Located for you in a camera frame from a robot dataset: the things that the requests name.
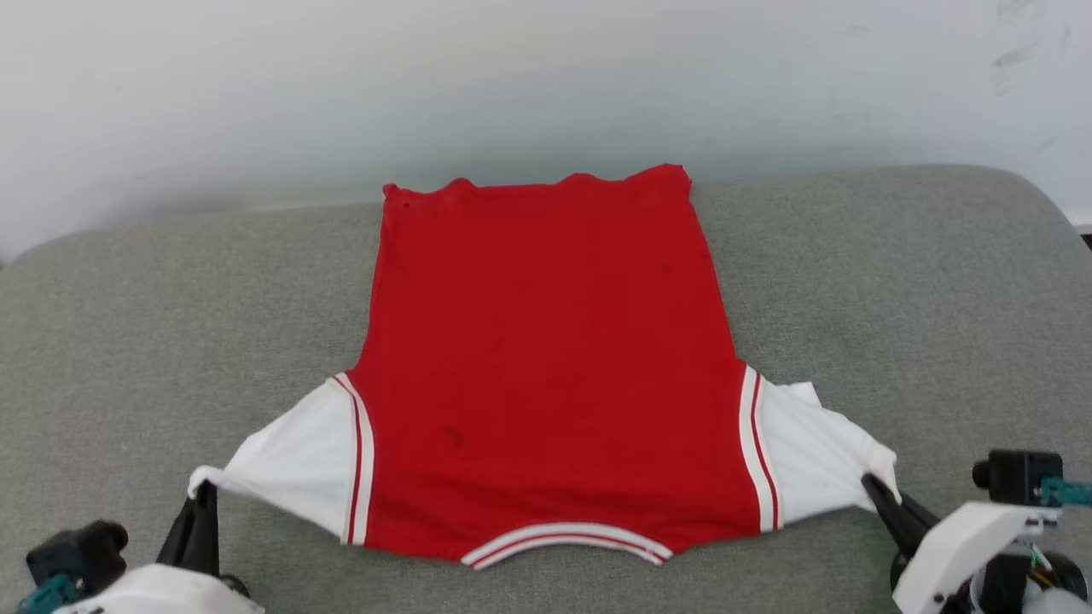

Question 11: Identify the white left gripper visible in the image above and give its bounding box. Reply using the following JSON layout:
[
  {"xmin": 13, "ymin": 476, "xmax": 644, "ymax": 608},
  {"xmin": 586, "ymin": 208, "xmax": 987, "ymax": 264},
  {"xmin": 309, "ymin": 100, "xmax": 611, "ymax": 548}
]
[{"xmin": 53, "ymin": 480, "xmax": 265, "ymax": 614}]

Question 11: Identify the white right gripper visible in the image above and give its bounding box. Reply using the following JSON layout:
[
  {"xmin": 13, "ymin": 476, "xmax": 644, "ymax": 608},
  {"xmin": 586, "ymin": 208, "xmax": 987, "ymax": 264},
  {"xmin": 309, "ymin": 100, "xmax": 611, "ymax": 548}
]
[{"xmin": 860, "ymin": 472, "xmax": 1060, "ymax": 614}]

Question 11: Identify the red shirt with white sleeves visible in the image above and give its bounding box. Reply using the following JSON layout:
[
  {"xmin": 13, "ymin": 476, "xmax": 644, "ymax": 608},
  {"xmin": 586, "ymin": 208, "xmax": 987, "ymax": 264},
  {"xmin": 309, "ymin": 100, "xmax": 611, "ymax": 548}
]
[{"xmin": 188, "ymin": 163, "xmax": 901, "ymax": 570}]

